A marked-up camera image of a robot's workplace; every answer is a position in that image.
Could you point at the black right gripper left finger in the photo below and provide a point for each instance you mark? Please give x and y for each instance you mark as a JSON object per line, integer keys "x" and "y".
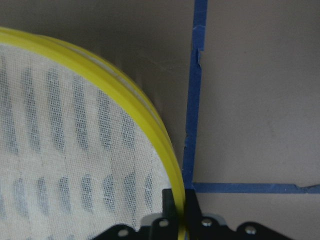
{"x": 170, "y": 220}

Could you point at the yellow rimmed steamer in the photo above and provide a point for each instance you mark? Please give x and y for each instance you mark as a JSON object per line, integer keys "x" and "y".
{"x": 82, "y": 148}

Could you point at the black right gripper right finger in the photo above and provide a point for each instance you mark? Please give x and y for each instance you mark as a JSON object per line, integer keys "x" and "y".
{"x": 193, "y": 215}

